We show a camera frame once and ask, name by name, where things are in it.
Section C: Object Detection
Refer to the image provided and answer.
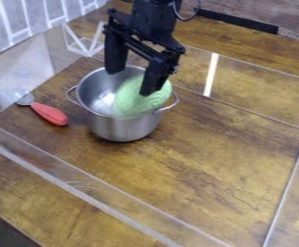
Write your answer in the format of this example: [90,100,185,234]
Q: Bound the red handled spatula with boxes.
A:
[16,93,69,126]

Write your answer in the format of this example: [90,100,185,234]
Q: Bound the black strip on table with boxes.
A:
[198,9,279,35]

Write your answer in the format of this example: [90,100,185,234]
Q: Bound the black cable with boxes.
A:
[170,0,205,22]

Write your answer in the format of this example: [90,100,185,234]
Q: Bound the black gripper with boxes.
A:
[105,0,186,96]

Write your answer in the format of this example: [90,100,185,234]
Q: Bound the silver metal pot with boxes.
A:
[66,66,179,142]

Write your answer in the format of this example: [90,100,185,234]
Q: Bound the clear acrylic triangle bracket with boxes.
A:
[62,21,106,57]

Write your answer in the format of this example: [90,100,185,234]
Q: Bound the green bitter gourd toy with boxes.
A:
[114,74,173,116]

